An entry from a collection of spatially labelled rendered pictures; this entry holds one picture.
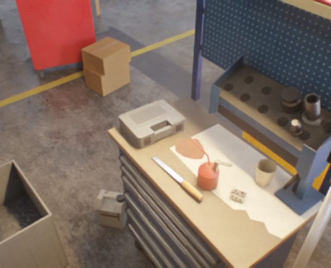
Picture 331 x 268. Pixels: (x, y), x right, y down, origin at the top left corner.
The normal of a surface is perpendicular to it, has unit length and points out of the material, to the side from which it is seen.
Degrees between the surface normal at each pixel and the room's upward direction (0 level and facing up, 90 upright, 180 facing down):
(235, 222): 0
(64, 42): 90
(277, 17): 90
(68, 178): 0
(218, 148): 0
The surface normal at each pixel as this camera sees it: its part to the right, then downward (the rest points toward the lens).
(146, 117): 0.00, -0.76
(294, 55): -0.81, 0.39
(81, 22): 0.35, 0.61
